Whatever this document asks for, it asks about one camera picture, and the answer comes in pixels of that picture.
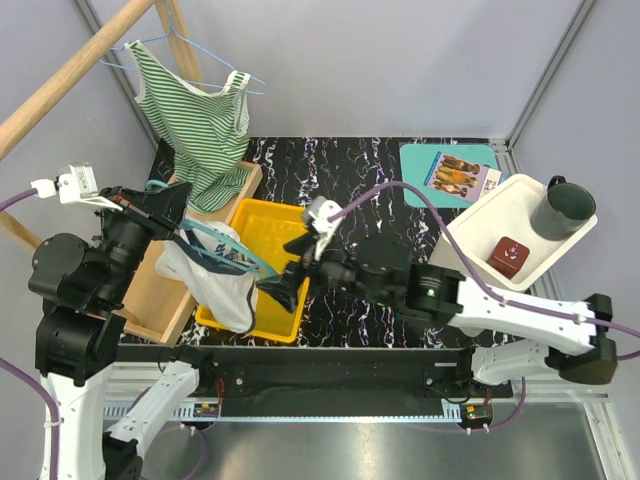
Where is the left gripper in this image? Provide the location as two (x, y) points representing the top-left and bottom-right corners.
(96, 177), (195, 303)

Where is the teal plastic hanger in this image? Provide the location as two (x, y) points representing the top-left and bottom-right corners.
(145, 178), (281, 284)

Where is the green striped tank top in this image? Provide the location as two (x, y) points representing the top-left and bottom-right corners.
(125, 41), (251, 215)

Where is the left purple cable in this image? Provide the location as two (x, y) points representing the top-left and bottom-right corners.
(0, 187), (66, 480)

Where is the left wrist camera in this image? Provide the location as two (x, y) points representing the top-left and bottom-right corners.
(31, 163), (110, 208)

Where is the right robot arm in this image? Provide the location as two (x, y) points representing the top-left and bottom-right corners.
(258, 230), (618, 397)

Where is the red brown plug cube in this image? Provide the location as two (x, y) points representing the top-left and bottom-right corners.
(487, 236), (530, 279)

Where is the small picture book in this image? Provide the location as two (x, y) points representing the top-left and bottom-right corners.
(423, 151), (502, 204)

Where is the dark green mug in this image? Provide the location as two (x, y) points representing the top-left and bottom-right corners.
(530, 175), (596, 241)

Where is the yellow plastic tray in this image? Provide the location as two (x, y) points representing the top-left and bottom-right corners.
(194, 197), (328, 345)

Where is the white tank top navy trim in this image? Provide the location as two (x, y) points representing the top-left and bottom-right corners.
(155, 221), (258, 333)

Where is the teal cutting mat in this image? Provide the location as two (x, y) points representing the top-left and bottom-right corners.
(400, 143), (500, 208)

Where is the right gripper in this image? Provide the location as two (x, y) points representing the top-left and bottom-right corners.
(255, 229), (392, 314)

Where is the white rectangular bin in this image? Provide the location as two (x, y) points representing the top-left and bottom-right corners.
(429, 174), (597, 292)

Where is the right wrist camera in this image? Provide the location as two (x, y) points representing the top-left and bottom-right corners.
(302, 196), (342, 261)

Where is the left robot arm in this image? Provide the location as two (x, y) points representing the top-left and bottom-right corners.
(28, 182), (216, 479)

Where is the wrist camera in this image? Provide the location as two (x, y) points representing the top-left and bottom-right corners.
(302, 196), (342, 261)
(31, 163), (110, 208)

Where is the light blue wire hanger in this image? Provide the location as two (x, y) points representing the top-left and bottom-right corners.
(99, 1), (268, 95)

